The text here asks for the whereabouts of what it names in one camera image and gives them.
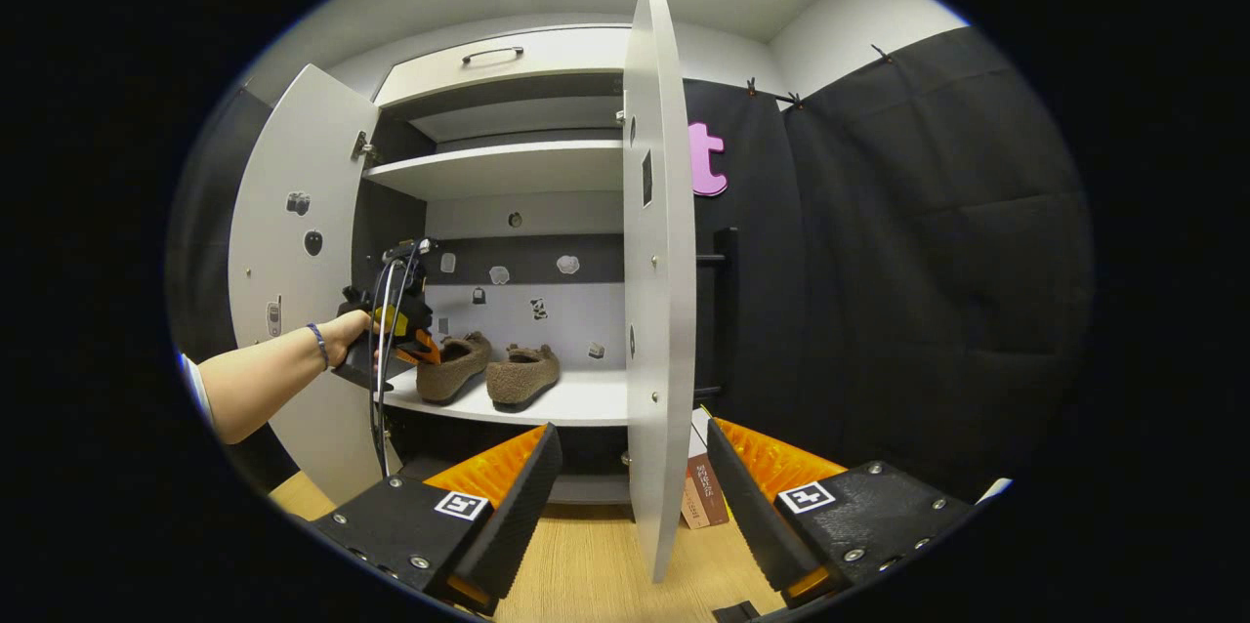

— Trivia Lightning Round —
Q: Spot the black door handle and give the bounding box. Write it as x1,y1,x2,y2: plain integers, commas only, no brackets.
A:
695,228,740,399

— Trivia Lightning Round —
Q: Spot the brown fuzzy shoe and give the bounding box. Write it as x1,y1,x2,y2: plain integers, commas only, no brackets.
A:
485,343,563,412
417,331,494,406

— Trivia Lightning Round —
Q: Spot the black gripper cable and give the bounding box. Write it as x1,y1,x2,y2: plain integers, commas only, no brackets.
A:
366,242,431,478

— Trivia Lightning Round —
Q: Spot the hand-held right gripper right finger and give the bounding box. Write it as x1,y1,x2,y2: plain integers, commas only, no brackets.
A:
705,418,978,604

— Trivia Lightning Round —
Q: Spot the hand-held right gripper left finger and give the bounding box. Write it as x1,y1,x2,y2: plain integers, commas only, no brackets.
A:
308,423,564,616

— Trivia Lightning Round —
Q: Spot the black backdrop cloth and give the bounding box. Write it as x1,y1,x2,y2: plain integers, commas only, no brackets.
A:
168,25,1095,499

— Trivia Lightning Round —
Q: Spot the white and brown box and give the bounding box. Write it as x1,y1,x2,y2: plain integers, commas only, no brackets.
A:
681,405,730,531

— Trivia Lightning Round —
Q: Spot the white shoe cabinet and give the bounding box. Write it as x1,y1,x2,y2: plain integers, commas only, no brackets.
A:
352,24,636,507

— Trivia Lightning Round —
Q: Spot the white shoe cabinet door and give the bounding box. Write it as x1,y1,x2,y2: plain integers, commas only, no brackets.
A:
228,64,431,507
621,0,698,585

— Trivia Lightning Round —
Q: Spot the white cabinet drawer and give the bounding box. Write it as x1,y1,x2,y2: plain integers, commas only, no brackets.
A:
374,25,631,108

